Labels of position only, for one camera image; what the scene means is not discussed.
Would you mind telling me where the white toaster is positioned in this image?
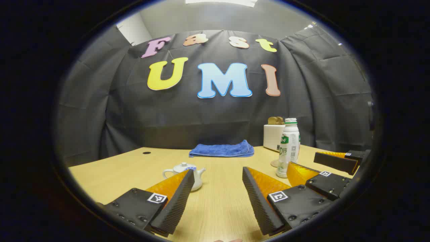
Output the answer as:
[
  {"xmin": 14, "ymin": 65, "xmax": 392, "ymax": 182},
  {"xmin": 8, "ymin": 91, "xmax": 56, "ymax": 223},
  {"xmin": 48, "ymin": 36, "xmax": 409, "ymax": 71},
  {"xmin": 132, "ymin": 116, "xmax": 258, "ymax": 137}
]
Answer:
[{"xmin": 263, "ymin": 124, "xmax": 286, "ymax": 152}]

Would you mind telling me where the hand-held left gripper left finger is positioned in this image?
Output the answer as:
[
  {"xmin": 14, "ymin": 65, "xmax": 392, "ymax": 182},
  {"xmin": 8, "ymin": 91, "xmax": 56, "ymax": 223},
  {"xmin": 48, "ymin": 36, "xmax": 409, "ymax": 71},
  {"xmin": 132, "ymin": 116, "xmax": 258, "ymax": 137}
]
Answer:
[{"xmin": 97, "ymin": 169, "xmax": 195, "ymax": 236}]

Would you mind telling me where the white water bottle green label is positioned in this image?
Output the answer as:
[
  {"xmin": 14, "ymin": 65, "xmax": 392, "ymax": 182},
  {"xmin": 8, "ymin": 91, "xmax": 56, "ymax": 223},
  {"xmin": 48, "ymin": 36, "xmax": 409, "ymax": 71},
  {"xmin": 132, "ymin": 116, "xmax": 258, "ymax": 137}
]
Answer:
[{"xmin": 276, "ymin": 118, "xmax": 300, "ymax": 178}]

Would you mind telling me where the white teacup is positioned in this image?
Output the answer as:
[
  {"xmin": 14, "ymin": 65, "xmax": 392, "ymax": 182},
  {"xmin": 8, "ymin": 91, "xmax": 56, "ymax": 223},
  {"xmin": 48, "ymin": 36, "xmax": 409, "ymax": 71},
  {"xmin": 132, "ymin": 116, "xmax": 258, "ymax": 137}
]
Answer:
[{"xmin": 163, "ymin": 162, "xmax": 206, "ymax": 192}]

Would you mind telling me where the black backdrop cloth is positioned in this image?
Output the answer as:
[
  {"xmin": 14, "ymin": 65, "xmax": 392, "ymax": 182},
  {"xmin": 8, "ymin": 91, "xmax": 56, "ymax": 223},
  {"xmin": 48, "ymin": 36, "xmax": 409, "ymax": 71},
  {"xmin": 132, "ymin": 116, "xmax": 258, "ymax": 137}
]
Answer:
[{"xmin": 55, "ymin": 25, "xmax": 375, "ymax": 167}]

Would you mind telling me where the ceiling light panel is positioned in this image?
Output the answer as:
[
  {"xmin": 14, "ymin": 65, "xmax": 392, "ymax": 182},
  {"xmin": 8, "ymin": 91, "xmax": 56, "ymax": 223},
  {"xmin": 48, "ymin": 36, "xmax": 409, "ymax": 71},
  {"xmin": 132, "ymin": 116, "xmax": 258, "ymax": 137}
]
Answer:
[{"xmin": 185, "ymin": 0, "xmax": 258, "ymax": 8}]

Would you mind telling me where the blue towel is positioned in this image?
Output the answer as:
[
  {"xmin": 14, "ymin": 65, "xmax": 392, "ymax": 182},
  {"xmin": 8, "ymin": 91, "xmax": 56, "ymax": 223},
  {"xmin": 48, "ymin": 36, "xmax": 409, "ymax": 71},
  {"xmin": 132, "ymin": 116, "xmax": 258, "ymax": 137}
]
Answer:
[{"xmin": 189, "ymin": 140, "xmax": 255, "ymax": 158}]

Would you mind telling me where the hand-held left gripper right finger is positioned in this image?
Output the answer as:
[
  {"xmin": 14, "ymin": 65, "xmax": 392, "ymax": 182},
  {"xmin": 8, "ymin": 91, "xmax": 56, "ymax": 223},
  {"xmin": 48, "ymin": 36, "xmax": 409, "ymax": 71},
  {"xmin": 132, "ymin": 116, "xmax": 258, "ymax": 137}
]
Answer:
[{"xmin": 242, "ymin": 166, "xmax": 334, "ymax": 236}]

